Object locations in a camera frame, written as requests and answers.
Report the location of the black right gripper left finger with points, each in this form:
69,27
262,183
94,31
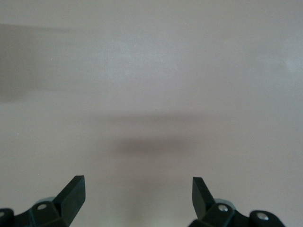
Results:
68,201

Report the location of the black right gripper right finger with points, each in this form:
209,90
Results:
201,198

